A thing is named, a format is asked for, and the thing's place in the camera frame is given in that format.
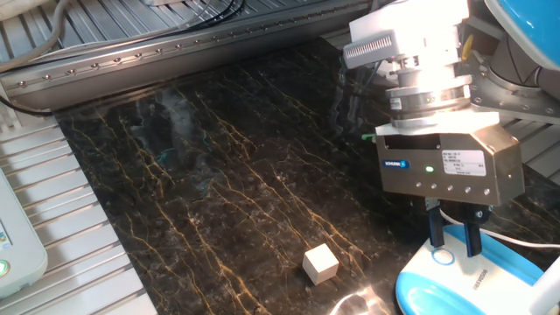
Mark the silver Schunk gripper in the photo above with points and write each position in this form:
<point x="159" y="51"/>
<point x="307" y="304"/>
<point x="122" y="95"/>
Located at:
<point x="437" y="175"/>

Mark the black marble pattern mat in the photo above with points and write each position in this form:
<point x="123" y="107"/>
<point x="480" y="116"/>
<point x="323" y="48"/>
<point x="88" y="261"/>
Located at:
<point x="219" y="175"/>

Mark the small wooden cube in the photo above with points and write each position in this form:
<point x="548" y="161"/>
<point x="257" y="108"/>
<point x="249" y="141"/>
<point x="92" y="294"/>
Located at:
<point x="320" y="264"/>

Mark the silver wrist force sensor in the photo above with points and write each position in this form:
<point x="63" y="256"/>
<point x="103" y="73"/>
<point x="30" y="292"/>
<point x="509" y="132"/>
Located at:
<point x="429" y="98"/>

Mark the yellow plastic clip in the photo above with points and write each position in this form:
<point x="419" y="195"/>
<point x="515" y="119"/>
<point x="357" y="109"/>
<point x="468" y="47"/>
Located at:
<point x="468" y="46"/>

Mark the blue white desk lamp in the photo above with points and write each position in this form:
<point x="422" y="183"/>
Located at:
<point x="481" y="280"/>

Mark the grey aluminium rail with screws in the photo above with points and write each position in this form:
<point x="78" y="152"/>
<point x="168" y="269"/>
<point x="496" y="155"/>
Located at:
<point x="131" y="65"/>

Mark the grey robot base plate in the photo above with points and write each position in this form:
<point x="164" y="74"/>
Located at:
<point x="512" y="102"/>

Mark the white teach pendant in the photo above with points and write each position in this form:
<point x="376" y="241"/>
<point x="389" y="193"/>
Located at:
<point x="22" y="254"/>

